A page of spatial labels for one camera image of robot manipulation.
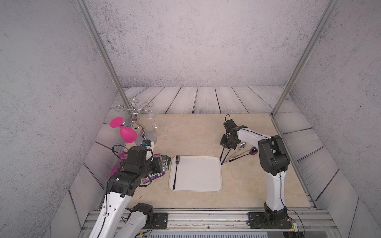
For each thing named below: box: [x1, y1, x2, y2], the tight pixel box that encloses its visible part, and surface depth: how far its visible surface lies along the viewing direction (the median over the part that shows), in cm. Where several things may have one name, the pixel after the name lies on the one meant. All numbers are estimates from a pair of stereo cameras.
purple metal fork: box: [172, 154, 181, 190], surface depth 97 cm
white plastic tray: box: [168, 155, 223, 192], surface depth 91 cm
